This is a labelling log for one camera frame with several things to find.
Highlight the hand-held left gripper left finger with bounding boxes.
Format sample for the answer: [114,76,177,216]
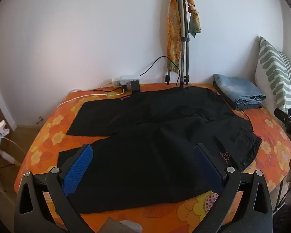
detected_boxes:
[14,144,95,233]

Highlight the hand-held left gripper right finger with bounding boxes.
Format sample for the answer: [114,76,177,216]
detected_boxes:
[193,143,274,233]

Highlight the black pants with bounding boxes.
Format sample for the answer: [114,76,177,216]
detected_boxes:
[57,85,263,214]

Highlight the orange floral bedspread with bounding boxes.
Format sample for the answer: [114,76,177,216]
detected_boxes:
[14,83,291,233]

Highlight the green and white patterned pillow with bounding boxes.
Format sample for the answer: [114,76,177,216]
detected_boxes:
[254,36,291,117]

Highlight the folded blue jeans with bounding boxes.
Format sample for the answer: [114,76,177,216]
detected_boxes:
[213,74,266,111]

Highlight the grey cloth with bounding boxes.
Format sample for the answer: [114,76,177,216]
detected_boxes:
[100,217,143,233]

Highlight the white clip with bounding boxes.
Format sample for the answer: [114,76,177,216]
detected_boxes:
[0,121,10,139]

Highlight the white power strip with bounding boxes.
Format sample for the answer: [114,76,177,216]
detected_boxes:
[112,75,140,88]

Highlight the green patterned scarf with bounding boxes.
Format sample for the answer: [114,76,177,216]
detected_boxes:
[188,12,201,39]

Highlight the orange floral scarf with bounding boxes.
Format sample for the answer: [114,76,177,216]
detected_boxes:
[166,0,201,73]

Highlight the metal tripod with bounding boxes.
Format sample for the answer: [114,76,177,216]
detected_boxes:
[165,0,191,88]

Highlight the white power strip cable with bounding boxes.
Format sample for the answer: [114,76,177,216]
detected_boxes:
[56,87,125,108]

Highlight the black cable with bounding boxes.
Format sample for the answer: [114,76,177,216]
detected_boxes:
[139,56,181,88]
[92,87,123,95]

